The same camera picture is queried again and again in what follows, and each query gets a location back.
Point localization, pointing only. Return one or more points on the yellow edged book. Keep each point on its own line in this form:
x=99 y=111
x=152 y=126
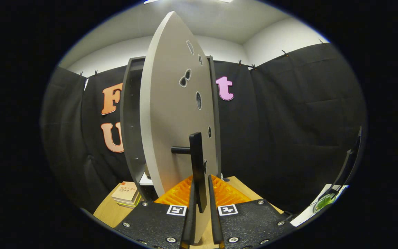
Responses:
x=134 y=203

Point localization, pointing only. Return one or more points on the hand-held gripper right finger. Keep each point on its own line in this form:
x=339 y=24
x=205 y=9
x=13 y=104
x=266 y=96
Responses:
x=214 y=221

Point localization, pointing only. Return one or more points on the white flat panel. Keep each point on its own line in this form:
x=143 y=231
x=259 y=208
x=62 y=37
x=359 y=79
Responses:
x=306 y=216

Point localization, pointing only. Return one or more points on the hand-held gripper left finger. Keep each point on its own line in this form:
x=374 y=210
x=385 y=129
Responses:
x=189 y=221

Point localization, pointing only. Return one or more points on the green round object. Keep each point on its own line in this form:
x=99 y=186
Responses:
x=325 y=203

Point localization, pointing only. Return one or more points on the grey shoe cabinet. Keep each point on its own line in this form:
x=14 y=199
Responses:
x=130 y=121

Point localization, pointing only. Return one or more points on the black backdrop cloth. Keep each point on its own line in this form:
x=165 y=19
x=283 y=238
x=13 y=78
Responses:
x=288 y=121

